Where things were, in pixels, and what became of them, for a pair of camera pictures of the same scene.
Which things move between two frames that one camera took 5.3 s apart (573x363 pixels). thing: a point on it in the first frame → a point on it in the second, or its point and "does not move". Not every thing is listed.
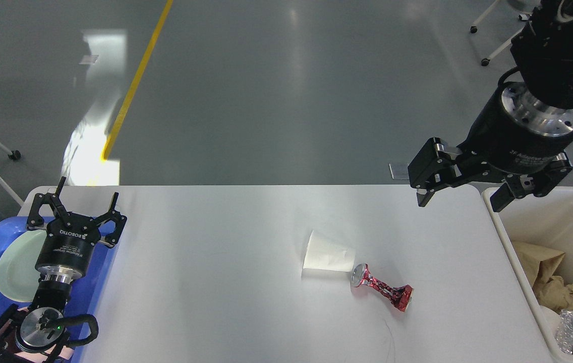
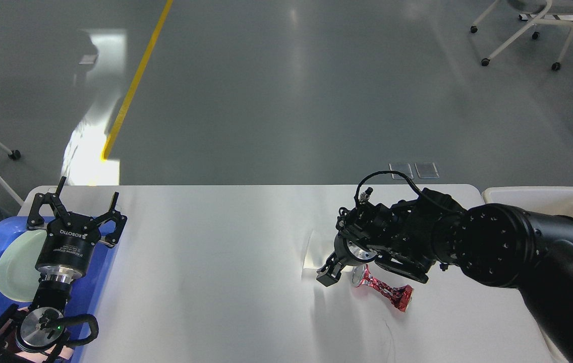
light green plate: x=15 y=270 does not move
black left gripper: x=67 y=250 does not move
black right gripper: x=514 y=134 → x=351 y=249
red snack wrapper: x=400 y=296 does not move
